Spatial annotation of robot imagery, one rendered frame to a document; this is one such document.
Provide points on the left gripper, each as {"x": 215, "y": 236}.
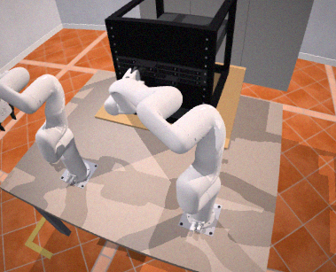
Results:
{"x": 5, "y": 111}

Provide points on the black rack frame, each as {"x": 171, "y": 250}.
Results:
{"x": 176, "y": 39}

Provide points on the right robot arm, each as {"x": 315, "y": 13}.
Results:
{"x": 158, "y": 104}

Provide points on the tan wooden board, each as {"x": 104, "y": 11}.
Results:
{"x": 227, "y": 105}

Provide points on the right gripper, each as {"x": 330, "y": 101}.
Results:
{"x": 134, "y": 74}

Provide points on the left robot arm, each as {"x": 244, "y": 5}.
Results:
{"x": 53, "y": 137}

